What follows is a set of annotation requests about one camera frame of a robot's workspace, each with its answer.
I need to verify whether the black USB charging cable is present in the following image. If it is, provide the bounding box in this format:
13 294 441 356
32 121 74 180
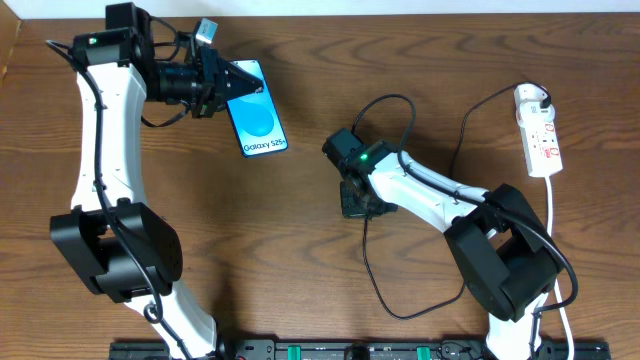
358 80 553 321

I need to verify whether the blue Galaxy smartphone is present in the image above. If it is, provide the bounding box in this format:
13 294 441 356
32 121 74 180
228 60 288 158

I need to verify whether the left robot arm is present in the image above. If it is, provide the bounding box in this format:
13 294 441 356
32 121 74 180
49 2 264 359

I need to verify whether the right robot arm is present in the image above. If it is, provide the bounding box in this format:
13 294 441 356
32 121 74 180
322 129 570 359

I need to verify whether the white power strip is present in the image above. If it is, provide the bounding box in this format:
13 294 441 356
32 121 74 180
520 118 563 178

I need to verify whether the brown cardboard box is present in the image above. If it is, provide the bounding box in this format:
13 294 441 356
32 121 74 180
0 0 22 84

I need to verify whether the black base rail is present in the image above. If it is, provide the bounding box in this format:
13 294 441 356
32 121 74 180
107 339 613 360

